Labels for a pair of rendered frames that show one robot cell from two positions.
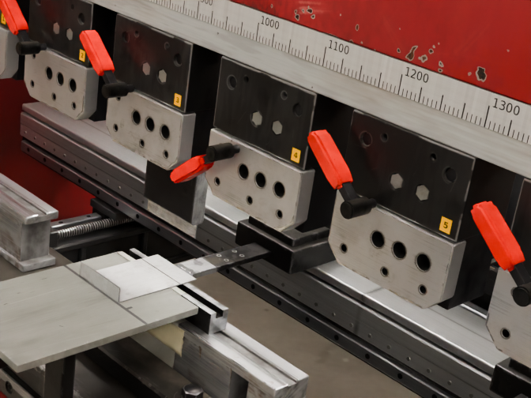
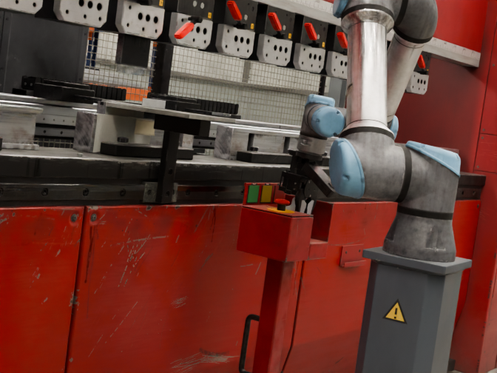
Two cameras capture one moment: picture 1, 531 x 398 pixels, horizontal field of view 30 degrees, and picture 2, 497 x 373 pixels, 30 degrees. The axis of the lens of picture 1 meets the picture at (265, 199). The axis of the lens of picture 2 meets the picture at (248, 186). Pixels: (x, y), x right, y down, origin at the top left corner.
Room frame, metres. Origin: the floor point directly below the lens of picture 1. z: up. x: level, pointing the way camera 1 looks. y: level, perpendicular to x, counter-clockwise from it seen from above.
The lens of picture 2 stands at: (1.19, 2.50, 1.04)
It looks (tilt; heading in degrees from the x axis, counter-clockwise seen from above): 5 degrees down; 262
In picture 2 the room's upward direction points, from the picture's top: 8 degrees clockwise
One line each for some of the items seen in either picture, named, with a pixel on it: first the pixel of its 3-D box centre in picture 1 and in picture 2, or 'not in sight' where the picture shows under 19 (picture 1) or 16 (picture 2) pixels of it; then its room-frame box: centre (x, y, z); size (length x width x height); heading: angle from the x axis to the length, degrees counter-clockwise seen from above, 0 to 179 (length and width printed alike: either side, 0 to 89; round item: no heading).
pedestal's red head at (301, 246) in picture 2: not in sight; (285, 220); (0.74, 0.10, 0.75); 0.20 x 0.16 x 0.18; 47
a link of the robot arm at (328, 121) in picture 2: not in sight; (332, 121); (0.68, 0.18, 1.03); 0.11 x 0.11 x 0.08; 1
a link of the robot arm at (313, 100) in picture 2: not in sight; (317, 116); (0.69, 0.09, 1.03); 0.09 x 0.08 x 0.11; 91
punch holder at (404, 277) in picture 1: (419, 204); (228, 25); (0.94, -0.15, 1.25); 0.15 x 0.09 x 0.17; 47
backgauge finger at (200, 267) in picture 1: (253, 246); (83, 94); (1.31, 0.01, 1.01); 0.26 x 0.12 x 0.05; 137
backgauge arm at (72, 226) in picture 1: (163, 225); not in sight; (1.78, 0.19, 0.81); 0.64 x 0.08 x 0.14; 137
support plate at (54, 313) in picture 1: (72, 306); (171, 112); (1.09, 0.22, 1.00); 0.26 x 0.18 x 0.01; 137
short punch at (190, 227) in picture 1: (175, 191); (132, 55); (1.19, 0.12, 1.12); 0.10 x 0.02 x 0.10; 47
